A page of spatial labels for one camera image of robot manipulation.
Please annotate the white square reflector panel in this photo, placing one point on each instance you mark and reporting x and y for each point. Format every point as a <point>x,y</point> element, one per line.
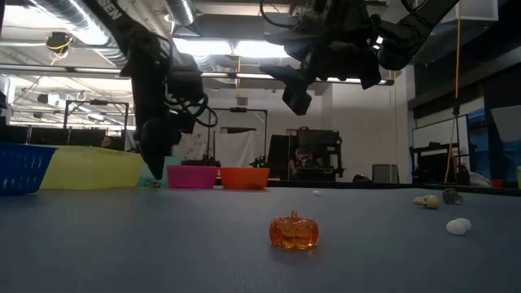
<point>509,122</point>

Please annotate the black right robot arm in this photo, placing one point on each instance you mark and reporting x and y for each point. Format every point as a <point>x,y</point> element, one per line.
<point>415,28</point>

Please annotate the white patterned sheet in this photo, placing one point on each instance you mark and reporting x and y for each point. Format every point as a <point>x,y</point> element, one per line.
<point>193,146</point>

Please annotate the white cloth bundle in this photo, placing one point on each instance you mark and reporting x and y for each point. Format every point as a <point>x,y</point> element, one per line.
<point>480,180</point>

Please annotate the black background robot arm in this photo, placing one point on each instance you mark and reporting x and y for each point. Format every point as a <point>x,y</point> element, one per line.
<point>259,162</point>

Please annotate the large silver ventilation duct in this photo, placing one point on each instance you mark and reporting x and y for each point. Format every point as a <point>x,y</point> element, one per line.
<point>102,40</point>

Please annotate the black tripod stand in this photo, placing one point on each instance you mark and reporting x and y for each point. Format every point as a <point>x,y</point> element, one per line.
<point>456,142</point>

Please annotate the black cart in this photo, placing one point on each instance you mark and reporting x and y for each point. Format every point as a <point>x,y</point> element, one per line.
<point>431,163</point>

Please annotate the white board panel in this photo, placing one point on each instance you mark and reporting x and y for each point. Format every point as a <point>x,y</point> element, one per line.
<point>439,132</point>

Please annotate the teal plastic bin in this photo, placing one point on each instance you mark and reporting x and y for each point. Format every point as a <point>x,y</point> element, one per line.
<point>173,173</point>

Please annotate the gray ribbed box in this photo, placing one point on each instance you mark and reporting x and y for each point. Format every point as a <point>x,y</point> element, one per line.
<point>385,173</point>

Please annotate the white ceiling unit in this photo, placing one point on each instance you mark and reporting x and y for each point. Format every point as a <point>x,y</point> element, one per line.
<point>480,12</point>

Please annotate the gray hanging curtain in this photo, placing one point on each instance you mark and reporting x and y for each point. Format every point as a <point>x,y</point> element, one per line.
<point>130,140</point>

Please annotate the pink plastic bowl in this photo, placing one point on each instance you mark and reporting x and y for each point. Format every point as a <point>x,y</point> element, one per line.
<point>191,177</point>

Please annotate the small silver round duct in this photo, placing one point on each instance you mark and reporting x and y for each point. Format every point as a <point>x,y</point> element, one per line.
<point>181,11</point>

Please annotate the orange plastic bowl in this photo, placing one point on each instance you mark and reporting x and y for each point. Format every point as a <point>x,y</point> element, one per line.
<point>244,179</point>

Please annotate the cream plastic skull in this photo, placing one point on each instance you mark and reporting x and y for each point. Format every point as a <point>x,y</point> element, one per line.
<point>427,202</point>

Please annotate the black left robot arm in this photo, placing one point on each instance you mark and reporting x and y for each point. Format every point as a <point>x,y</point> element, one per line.
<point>142,49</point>

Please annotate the white hanging sheet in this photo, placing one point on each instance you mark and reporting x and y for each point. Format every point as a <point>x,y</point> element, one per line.
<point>240,148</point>

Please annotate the yellow plastic bin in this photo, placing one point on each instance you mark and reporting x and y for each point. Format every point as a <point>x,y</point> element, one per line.
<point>93,169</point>

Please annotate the long ceiling light bar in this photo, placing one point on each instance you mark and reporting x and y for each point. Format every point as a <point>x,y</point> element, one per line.
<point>244,75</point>

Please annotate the orange translucent plastic pumpkin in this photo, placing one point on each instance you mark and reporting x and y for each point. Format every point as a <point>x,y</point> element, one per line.
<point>294,234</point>

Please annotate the small red container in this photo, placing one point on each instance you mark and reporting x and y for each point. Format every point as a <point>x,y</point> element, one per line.
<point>496,183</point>

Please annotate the black ceiling spotlight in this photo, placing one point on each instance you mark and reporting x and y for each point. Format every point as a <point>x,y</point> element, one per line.
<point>42,98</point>

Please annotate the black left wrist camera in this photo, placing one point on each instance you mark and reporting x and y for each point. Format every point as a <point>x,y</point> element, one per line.
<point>185,81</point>

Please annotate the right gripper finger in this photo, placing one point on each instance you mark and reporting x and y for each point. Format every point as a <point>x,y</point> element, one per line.
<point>297,97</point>
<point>370,73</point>

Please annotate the blue plastic basket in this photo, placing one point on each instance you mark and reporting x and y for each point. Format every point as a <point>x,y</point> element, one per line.
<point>20,169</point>

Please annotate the black equipment rack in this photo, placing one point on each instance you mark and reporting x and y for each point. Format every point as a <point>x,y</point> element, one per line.
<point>321,142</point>

